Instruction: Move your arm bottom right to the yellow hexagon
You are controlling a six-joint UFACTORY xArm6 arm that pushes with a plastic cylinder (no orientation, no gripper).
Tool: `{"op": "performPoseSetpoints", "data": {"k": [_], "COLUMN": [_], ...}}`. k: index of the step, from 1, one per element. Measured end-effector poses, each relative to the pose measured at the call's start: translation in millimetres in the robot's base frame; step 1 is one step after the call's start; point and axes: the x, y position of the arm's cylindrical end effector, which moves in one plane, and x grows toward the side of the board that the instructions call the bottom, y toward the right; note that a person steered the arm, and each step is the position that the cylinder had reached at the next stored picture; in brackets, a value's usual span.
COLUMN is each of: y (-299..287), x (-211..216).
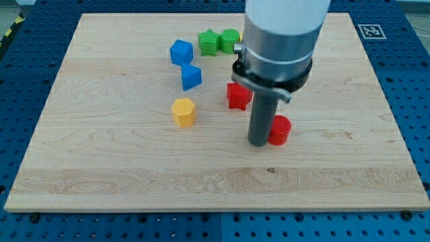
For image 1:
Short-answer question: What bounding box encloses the red star block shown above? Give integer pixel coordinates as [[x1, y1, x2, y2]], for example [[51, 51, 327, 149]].
[[226, 83, 253, 111]]

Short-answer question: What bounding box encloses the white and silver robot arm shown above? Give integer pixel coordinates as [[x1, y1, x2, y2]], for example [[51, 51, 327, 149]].
[[241, 0, 331, 82]]

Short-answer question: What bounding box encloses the green cylinder block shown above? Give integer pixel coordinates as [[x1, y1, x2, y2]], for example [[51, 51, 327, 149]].
[[220, 28, 240, 54]]

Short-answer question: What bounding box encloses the red cylinder block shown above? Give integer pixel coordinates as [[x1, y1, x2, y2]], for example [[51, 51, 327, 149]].
[[268, 115, 292, 146]]

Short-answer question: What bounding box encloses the white fiducial marker tag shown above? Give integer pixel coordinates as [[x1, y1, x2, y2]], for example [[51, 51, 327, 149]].
[[357, 24, 386, 40]]

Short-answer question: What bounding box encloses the yellow black hazard tape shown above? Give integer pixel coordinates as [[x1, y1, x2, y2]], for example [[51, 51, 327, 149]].
[[1, 12, 25, 48]]

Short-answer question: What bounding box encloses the black clamp ring with bracket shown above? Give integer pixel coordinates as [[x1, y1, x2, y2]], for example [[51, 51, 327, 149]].
[[230, 57, 313, 104]]

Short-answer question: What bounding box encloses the blue cube block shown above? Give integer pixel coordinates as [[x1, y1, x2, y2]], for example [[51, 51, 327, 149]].
[[169, 40, 194, 66]]

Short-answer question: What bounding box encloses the green star block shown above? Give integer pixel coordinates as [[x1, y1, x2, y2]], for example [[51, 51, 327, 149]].
[[198, 29, 220, 56]]

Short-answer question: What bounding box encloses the wooden board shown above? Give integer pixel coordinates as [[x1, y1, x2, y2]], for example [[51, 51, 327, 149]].
[[5, 13, 429, 213]]

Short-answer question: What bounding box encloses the yellow hexagon block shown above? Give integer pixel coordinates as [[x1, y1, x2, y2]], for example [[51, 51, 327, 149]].
[[171, 97, 196, 128]]

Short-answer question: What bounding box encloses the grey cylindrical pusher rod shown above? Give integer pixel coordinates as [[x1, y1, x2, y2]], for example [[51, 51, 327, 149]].
[[247, 92, 279, 147]]

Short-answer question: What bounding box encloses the blue triangle block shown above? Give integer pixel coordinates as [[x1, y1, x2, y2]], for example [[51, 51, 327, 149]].
[[181, 63, 202, 91]]

